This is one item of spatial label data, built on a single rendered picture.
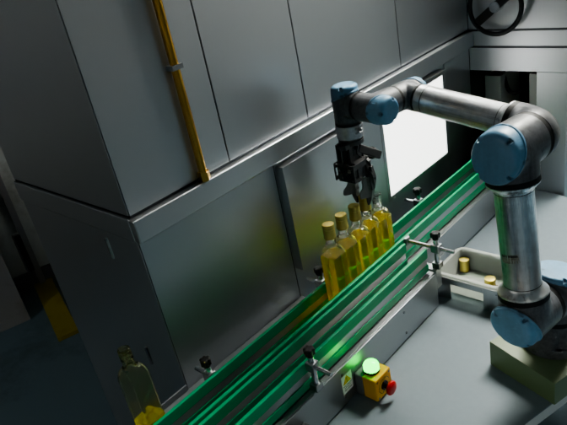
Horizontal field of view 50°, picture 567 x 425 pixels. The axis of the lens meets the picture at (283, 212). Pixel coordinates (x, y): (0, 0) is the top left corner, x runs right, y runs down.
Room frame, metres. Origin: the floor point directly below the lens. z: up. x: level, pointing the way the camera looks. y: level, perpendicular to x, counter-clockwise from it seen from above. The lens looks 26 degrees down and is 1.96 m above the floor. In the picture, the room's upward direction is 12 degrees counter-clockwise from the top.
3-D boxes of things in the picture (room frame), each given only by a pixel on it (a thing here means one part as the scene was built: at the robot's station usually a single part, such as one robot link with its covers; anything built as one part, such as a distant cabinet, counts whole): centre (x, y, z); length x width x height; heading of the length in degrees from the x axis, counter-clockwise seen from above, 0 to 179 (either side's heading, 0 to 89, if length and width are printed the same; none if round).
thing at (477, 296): (1.61, -0.55, 0.79); 0.27 x 0.17 x 0.08; 43
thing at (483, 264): (1.59, -0.57, 0.80); 0.22 x 0.17 x 0.09; 43
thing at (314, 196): (1.87, -0.34, 1.15); 0.90 x 0.03 x 0.34; 133
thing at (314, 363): (1.15, -0.01, 0.94); 0.07 x 0.04 x 0.13; 43
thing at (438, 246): (1.59, -0.42, 0.95); 0.17 x 0.03 x 0.12; 43
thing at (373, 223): (1.60, -0.24, 0.99); 0.06 x 0.06 x 0.21; 42
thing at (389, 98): (1.51, -0.30, 1.45); 0.11 x 0.11 x 0.08; 35
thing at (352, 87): (1.58, -0.23, 1.45); 0.09 x 0.08 x 0.11; 35
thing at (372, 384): (1.25, -0.15, 0.79); 0.07 x 0.07 x 0.07; 43
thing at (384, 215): (1.64, -0.29, 0.99); 0.06 x 0.06 x 0.21; 42
